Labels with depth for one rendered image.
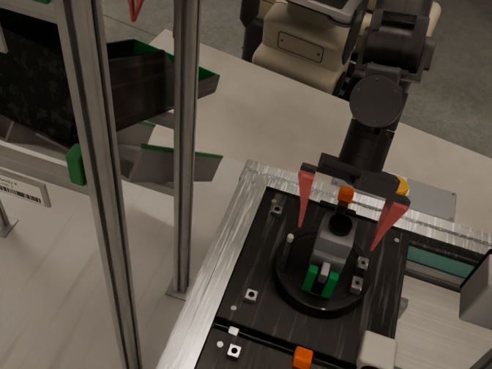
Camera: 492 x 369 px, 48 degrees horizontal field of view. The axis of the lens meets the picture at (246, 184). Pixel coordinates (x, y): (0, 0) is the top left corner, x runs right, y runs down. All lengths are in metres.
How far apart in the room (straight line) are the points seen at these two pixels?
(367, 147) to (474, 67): 2.44
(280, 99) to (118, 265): 0.77
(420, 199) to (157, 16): 2.23
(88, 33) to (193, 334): 0.51
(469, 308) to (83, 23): 0.43
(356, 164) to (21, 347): 0.54
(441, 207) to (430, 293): 0.15
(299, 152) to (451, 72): 1.97
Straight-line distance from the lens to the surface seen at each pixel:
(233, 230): 0.85
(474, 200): 1.16
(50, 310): 0.91
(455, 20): 3.43
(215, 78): 0.69
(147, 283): 0.91
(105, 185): 0.42
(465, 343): 0.90
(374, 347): 0.76
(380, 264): 0.85
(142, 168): 0.62
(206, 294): 0.79
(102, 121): 0.38
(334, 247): 0.72
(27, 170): 0.47
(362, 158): 0.69
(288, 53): 1.44
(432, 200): 0.98
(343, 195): 0.78
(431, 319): 0.90
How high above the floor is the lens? 1.65
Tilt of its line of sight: 50 degrees down
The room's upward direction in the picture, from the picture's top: 9 degrees clockwise
